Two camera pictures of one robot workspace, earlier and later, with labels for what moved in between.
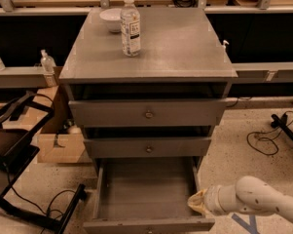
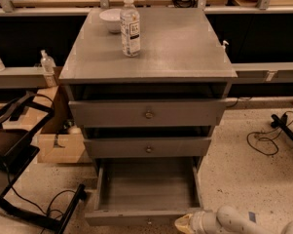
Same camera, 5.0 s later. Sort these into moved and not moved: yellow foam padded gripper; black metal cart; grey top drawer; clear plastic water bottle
Moved: yellow foam padded gripper
Not moved: clear plastic water bottle; black metal cart; grey top drawer
